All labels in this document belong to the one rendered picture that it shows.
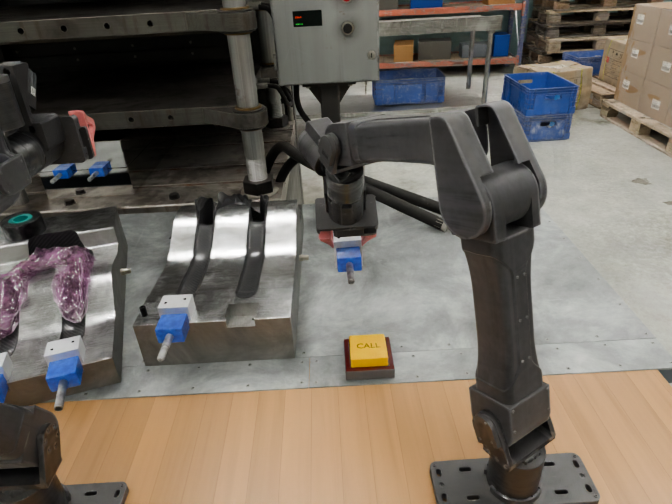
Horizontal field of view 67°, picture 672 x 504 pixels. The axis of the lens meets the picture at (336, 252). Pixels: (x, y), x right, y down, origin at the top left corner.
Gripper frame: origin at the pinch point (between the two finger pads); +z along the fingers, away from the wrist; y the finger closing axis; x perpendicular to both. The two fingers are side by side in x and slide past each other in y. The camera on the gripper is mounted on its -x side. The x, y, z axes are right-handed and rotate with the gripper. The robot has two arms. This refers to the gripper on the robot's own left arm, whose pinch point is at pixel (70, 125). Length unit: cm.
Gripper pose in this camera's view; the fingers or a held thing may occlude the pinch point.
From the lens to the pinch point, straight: 89.8
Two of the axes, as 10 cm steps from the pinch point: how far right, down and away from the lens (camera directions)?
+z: -0.4, -4.7, 8.8
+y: -10.0, 0.6, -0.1
